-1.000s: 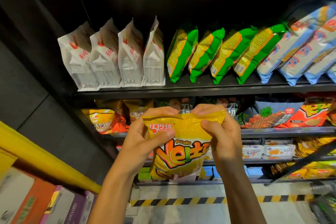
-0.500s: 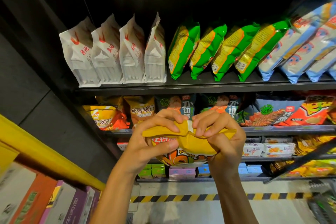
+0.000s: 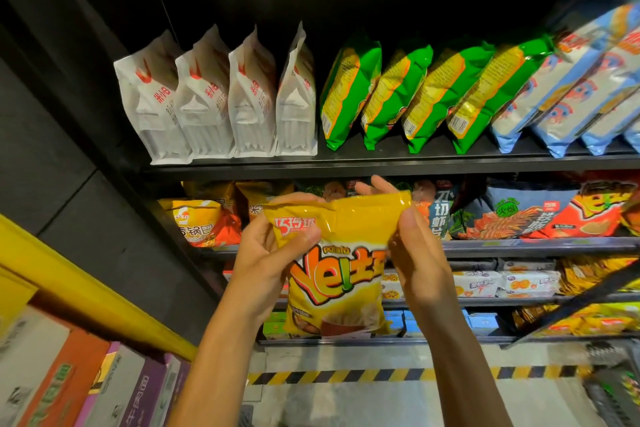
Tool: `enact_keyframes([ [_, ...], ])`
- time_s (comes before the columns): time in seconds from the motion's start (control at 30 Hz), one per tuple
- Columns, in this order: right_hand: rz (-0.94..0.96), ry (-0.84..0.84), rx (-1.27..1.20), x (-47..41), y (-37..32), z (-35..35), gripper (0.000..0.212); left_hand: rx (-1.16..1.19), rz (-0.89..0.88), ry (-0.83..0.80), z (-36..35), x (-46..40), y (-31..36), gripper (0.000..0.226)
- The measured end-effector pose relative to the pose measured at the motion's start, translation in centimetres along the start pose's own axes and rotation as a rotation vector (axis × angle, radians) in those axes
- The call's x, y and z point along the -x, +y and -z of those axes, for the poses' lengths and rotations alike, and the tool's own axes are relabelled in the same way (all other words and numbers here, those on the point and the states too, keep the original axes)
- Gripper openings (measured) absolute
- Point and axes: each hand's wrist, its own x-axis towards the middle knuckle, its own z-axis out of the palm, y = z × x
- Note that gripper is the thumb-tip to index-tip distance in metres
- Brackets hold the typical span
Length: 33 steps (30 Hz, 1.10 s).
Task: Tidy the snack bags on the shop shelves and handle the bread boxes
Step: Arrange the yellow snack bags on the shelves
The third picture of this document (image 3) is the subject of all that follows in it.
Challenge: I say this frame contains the row of orange chip bags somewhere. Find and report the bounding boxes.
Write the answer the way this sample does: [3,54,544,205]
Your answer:
[525,179,638,240]

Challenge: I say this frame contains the black shopping basket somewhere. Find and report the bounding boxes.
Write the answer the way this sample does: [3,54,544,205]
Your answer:
[585,342,640,427]

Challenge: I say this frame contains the row of small blue boxes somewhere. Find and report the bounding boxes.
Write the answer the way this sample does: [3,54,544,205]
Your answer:
[385,308,501,336]

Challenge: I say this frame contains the green fries snack bag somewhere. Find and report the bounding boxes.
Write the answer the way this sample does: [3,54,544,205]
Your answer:
[445,36,554,155]
[320,38,383,151]
[402,44,496,155]
[360,44,434,151]

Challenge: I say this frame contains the tan snack bag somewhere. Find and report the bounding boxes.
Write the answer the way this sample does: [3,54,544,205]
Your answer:
[237,181,296,218]

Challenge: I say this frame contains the black metal shelf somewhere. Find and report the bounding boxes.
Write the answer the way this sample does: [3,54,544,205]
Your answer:
[60,0,640,345]

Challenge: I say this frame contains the stack of noodle cartons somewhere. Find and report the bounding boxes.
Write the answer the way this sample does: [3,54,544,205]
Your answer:
[0,272,191,427]

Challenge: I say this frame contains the person's left hand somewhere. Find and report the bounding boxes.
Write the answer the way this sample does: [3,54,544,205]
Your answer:
[225,191,331,333]

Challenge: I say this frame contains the row of plain white bags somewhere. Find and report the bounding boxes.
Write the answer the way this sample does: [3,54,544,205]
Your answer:
[113,21,319,165]

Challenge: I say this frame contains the person's right hand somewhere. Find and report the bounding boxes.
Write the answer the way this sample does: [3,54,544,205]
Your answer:
[355,175,459,315]

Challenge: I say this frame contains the orange yellow snack bag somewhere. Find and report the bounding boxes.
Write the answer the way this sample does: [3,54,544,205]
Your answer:
[158,184,243,248]

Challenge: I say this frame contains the dark shrimp chip bags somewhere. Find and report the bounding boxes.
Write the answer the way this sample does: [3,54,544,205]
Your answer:
[452,181,581,241]
[300,179,356,201]
[415,179,461,240]

